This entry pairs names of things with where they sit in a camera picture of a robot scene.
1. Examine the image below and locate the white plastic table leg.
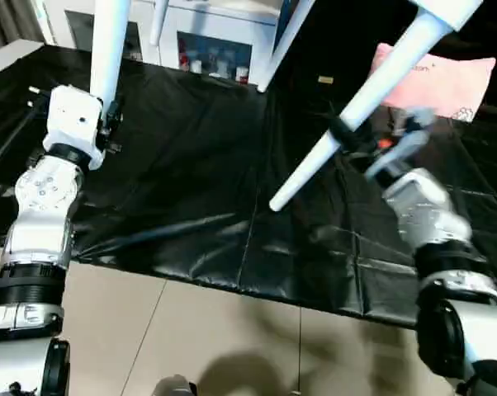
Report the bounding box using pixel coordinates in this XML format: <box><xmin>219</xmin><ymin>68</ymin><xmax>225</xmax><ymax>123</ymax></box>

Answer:
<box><xmin>255</xmin><ymin>0</ymin><xmax>317</xmax><ymax>93</ymax></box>
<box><xmin>89</xmin><ymin>0</ymin><xmax>133</xmax><ymax>112</ymax></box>
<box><xmin>149</xmin><ymin>0</ymin><xmax>170</xmax><ymax>47</ymax></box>
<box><xmin>268</xmin><ymin>10</ymin><xmax>456</xmax><ymax>213</ymax></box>

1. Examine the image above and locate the grey window curtain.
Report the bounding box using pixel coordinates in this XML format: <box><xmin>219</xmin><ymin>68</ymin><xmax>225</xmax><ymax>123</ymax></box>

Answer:
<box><xmin>0</xmin><ymin>0</ymin><xmax>48</xmax><ymax>54</ymax></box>

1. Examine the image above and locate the pink pillow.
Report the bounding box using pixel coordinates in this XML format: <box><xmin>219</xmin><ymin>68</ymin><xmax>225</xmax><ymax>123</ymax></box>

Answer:
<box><xmin>371</xmin><ymin>43</ymin><xmax>497</xmax><ymax>123</ymax></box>

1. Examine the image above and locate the black cabinet with gold label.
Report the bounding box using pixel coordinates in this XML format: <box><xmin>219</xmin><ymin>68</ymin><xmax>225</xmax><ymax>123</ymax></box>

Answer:
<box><xmin>273</xmin><ymin>0</ymin><xmax>497</xmax><ymax>100</ymax></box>

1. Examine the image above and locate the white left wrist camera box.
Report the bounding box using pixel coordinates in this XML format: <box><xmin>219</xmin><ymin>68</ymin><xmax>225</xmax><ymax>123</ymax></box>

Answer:
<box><xmin>45</xmin><ymin>85</ymin><xmax>106</xmax><ymax>171</ymax></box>

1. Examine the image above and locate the white glass-door cabinet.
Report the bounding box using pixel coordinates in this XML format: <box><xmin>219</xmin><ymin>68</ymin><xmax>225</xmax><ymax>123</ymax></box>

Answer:
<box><xmin>40</xmin><ymin>0</ymin><xmax>284</xmax><ymax>86</ymax></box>

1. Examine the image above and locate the black work mat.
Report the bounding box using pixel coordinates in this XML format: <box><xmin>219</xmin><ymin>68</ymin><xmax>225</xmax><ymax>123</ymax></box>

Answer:
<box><xmin>0</xmin><ymin>43</ymin><xmax>497</xmax><ymax>329</ymax></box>

